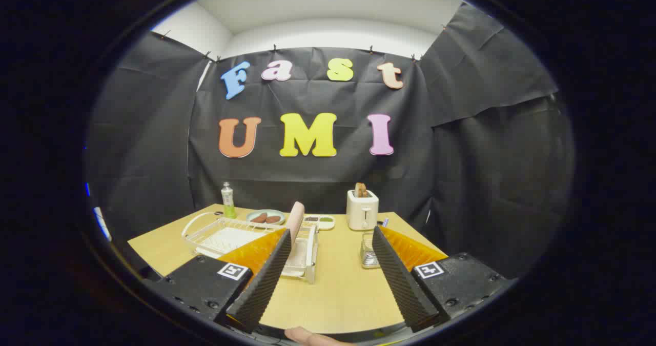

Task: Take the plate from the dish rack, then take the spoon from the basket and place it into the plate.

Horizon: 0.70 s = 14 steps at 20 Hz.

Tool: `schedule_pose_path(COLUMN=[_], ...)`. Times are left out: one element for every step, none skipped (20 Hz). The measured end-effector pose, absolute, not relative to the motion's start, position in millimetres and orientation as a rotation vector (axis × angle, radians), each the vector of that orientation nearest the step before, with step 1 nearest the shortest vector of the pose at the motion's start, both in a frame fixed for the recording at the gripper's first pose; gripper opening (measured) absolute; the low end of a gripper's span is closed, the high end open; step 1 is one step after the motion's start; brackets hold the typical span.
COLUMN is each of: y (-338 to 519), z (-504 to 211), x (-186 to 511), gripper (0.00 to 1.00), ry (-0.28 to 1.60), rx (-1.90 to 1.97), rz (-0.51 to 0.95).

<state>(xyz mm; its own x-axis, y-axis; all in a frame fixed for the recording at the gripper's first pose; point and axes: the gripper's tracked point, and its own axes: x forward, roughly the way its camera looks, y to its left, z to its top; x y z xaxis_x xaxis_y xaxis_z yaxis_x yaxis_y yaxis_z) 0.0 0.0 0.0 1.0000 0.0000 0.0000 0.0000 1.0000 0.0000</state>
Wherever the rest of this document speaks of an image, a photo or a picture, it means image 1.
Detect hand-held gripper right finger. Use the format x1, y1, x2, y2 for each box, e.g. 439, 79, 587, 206
372, 226, 513, 333

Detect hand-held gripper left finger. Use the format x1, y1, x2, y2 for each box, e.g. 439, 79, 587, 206
146, 228, 293, 334

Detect clear wire basket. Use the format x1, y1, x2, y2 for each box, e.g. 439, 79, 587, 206
360, 232, 382, 270

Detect white wire dish rack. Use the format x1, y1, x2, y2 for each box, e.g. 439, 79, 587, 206
182, 212, 318, 284

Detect pink plate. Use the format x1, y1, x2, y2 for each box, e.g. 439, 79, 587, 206
286, 201, 305, 244

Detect pale green dish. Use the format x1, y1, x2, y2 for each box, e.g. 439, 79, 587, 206
246, 209, 286, 226

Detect white toaster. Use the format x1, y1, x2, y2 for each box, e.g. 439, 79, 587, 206
346, 190, 380, 231

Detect white divided tray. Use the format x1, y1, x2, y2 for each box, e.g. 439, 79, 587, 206
302, 214, 336, 231

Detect green liquid bottle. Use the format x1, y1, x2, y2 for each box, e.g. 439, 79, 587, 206
221, 182, 237, 219

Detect black backdrop cloth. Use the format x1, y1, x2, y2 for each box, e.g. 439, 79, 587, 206
87, 3, 575, 280

